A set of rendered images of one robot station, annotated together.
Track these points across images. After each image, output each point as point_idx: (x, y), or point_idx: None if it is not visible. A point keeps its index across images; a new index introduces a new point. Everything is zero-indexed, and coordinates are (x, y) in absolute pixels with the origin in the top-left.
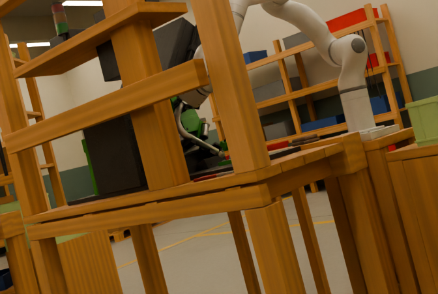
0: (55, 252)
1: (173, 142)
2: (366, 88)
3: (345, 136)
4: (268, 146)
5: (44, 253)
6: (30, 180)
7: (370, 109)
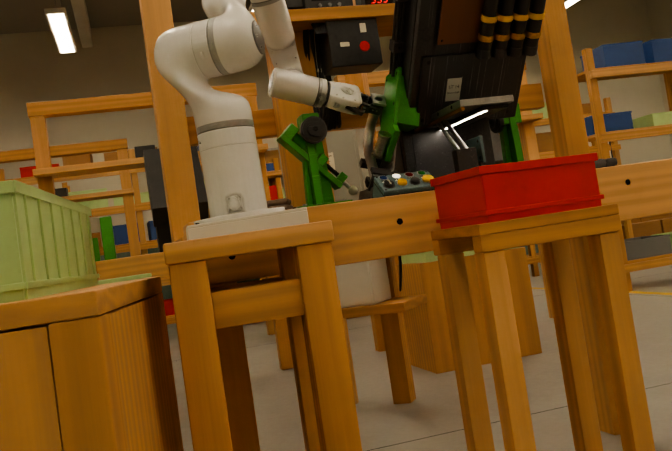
0: (580, 243)
1: (286, 177)
2: (198, 135)
3: (183, 227)
4: (432, 179)
5: (570, 240)
6: (557, 143)
7: (204, 180)
